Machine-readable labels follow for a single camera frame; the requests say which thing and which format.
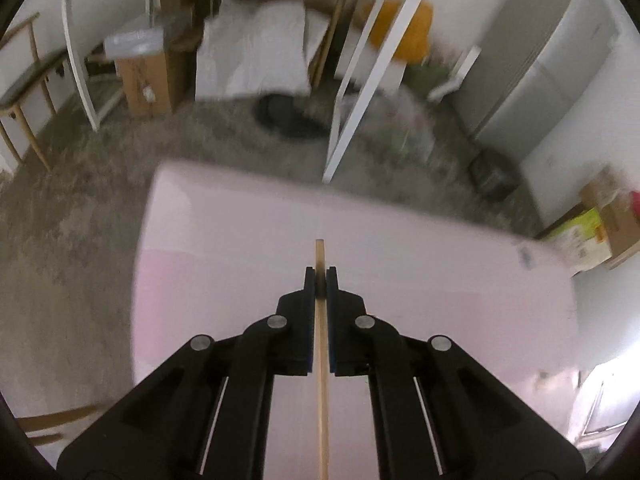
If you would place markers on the single wooden chopstick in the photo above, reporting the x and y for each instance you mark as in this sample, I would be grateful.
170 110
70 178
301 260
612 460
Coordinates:
322 410

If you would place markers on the dark green bag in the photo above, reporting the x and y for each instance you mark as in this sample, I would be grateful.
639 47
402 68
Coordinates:
425 82

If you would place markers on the brown boards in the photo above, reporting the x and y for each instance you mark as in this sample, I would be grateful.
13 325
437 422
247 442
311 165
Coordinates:
192 0

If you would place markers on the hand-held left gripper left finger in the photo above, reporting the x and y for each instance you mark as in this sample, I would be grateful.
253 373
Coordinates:
310 320

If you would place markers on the grey refrigerator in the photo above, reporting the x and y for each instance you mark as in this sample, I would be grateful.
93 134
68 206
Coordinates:
525 60

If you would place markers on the clear plastic box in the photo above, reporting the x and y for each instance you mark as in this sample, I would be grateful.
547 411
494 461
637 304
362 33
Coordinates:
135 42

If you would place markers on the orange bag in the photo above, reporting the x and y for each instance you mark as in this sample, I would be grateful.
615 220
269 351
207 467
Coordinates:
415 30

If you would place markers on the grey round bin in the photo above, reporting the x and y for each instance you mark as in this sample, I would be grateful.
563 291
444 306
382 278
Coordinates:
492 175

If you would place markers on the yellow green box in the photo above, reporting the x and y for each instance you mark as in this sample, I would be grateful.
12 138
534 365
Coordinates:
580 240

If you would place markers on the black object on floor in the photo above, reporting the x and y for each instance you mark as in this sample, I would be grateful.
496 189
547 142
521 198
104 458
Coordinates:
285 115

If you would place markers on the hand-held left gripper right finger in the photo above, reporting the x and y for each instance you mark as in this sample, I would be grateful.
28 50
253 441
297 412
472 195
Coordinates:
332 320

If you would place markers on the large cardboard box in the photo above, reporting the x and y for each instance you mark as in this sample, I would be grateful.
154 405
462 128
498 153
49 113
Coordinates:
622 225

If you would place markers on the white plastic part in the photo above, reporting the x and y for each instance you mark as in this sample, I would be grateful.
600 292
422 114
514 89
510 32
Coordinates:
452 77

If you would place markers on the white sack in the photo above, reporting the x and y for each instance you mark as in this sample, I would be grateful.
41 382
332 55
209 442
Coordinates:
250 50

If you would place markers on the clear plastic bag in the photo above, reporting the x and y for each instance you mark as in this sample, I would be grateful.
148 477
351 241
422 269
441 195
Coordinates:
400 125

